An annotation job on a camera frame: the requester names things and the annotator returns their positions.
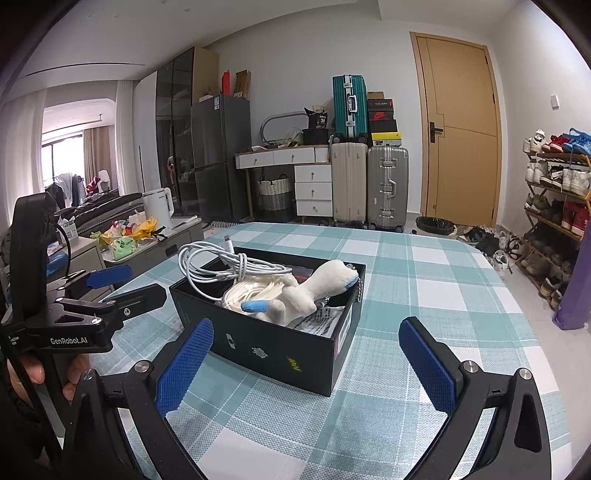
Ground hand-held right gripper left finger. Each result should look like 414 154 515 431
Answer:
62 318 215 480

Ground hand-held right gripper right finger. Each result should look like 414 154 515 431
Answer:
398 316 555 480

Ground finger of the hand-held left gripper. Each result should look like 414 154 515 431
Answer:
48 264 133 301
55 284 168 324

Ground white charging cable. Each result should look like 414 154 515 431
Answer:
178 234 293 289

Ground black cardboard box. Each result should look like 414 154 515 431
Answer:
169 247 367 397

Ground clear bag with white cord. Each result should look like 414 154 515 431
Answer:
222 277 296 315

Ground white printed packet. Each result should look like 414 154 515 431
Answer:
293 305 341 339

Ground white plush toy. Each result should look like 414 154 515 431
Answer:
240 259 361 326

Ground person's left hand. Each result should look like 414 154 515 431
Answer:
4 353 92 402

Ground grey low cabinet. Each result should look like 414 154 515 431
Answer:
99 217 204 278

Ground yellow plastic bag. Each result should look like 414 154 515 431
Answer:
102 217 158 245

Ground hanging clothes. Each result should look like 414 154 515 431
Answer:
44 171 84 210

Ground white electric kettle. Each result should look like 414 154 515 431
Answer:
141 187 175 220

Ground teal checkered tablecloth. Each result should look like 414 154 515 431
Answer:
106 222 571 480

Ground brown curtain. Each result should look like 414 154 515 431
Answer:
82 124 114 195

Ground pile of shoes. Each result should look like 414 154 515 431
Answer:
457 225 525 278

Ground black trash bin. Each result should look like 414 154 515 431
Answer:
416 216 455 237

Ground purple cloth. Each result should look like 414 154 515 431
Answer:
551 256 591 330

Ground dark glass wardrobe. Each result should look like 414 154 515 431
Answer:
156 46 220 217

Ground grey refrigerator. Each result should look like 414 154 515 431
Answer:
191 95 252 222

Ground woven laundry basket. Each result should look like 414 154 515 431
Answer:
257 173 294 222

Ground silver suitcase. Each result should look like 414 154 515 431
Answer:
367 145 410 232

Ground wooden shoe rack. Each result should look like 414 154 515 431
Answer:
515 129 591 305

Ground beige suitcase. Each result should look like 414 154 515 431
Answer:
331 141 370 227

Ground white desk with drawers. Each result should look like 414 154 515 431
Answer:
235 145 334 224

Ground wooden door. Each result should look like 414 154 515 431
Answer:
410 31 502 229

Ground black paper bag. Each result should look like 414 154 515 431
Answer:
302 107 331 145

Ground black shoe box red logo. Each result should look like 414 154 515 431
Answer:
368 98 396 121

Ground teal suitcase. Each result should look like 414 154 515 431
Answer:
332 74 369 141

